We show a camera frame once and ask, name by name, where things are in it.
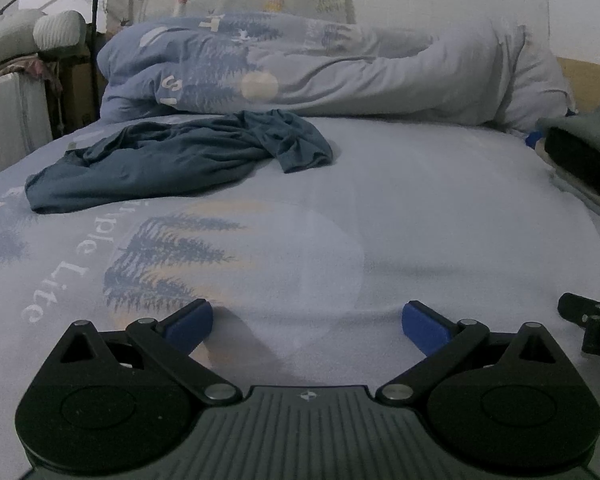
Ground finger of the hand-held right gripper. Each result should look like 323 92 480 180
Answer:
557 292 600 329

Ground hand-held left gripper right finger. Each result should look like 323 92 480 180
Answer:
377 300 580 406

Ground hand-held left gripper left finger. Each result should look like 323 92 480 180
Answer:
34 299 243 406

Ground grey-green t-shirt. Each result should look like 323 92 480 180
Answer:
535 111 600 159

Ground pale folded clothes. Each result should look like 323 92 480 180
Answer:
537 140 600 234

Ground teal blue t-shirt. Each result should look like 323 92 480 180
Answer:
25 109 335 215

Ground wooden headboard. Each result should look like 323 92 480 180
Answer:
555 57 600 117

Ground cardboard box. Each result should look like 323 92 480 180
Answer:
59 55 104 137

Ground light blue printed duvet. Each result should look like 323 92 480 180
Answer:
97 10 578 133

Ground white fabric cover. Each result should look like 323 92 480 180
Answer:
0 72 54 177

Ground pink floral cloth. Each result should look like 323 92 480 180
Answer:
9 54 64 94

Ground pale knitted pillow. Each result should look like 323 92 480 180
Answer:
32 10 87 54
0 9 43 64

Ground black pole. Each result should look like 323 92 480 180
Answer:
91 0 104 117

